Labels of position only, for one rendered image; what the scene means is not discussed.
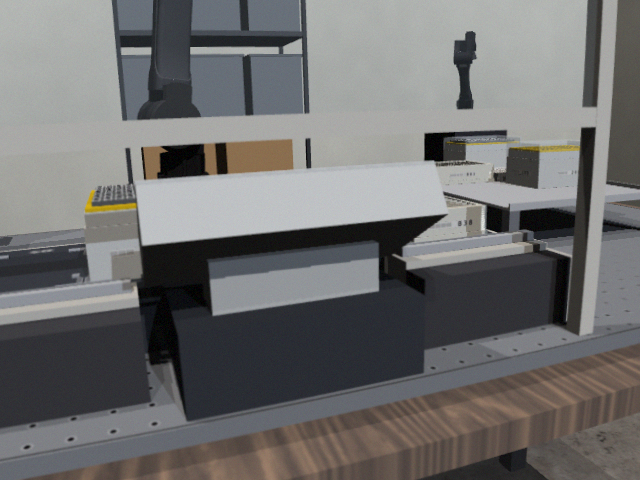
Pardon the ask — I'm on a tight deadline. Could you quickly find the white trough reservoir with red liquid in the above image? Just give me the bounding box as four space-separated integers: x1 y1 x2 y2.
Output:
435 160 495 185

